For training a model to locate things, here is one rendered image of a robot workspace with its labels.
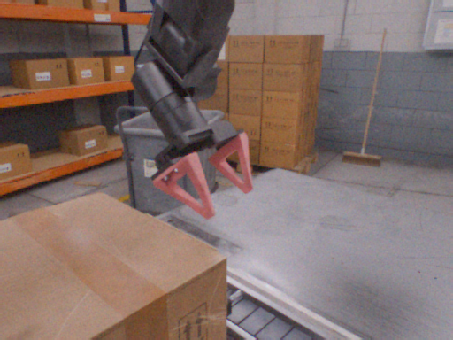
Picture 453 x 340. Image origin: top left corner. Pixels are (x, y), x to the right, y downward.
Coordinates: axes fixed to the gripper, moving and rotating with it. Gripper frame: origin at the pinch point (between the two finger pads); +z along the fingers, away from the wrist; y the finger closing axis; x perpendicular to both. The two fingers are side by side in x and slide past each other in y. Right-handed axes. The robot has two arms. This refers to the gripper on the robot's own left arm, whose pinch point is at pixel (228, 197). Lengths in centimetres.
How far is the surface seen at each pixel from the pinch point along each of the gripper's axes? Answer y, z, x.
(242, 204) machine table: 66, 5, 46
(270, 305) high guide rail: 8.6, 18.3, 10.9
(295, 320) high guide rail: 7.7, 21.2, 7.4
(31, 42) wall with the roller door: 220, -253, 284
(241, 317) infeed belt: 12.2, 20.1, 21.5
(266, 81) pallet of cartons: 294, -73, 112
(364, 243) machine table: 62, 31, 15
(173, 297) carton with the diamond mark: -12.7, 5.7, 3.5
